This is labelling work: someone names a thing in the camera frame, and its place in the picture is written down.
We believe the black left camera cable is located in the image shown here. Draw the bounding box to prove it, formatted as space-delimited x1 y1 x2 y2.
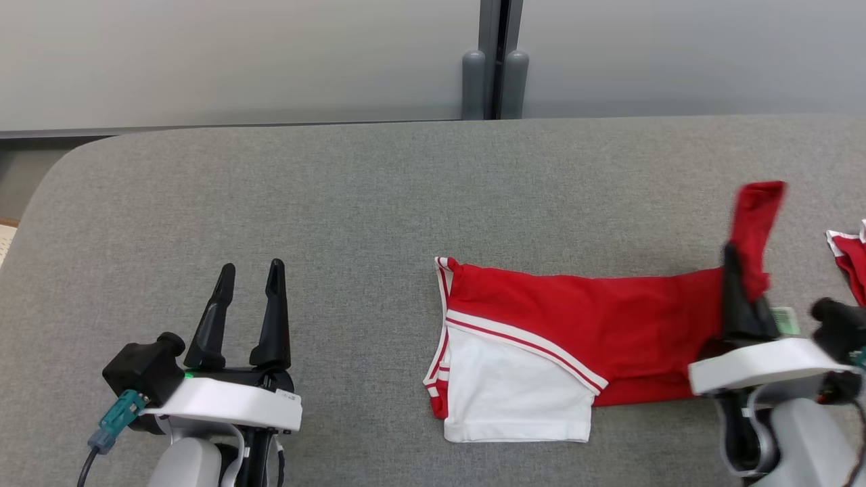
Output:
76 446 103 487

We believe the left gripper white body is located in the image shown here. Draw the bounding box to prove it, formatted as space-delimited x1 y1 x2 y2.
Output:
138 365 304 487

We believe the teal left camera cable plug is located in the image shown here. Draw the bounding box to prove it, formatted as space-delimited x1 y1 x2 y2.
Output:
87 390 149 455

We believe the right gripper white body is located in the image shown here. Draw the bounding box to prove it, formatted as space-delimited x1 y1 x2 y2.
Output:
688 337 857 473

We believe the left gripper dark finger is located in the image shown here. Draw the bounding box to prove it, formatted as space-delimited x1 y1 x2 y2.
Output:
248 258 292 371
183 263 237 371

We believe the grey vertical partition post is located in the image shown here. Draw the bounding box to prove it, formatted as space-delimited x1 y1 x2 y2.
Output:
478 0 524 121

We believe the red basketball shorts white stripe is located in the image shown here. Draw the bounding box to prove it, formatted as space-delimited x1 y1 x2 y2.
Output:
825 219 866 309

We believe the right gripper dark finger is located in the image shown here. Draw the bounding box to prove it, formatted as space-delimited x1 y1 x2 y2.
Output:
720 242 780 343

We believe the red Bulls 23 jersey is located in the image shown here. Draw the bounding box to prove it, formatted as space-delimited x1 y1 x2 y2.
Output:
423 180 801 444

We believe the grey cylindrical post cap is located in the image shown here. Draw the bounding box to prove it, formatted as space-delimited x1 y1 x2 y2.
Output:
502 49 530 120
461 49 488 122

